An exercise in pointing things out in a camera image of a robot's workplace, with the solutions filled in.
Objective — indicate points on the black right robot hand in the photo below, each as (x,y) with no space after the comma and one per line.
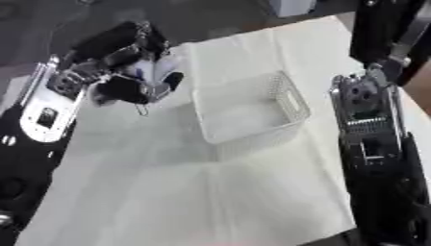
(379,29)

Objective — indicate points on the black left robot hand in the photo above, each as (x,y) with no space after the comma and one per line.
(115,41)

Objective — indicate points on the white and blue soft toy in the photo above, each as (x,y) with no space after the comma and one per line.
(155,68)

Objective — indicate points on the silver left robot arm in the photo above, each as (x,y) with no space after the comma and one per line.
(45,118)

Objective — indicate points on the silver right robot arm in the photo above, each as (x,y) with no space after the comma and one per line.
(375,150)

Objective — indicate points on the white boxy furniture piece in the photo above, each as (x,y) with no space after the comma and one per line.
(292,7)

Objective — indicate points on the white pierced plastic basket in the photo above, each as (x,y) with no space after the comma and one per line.
(247,112)

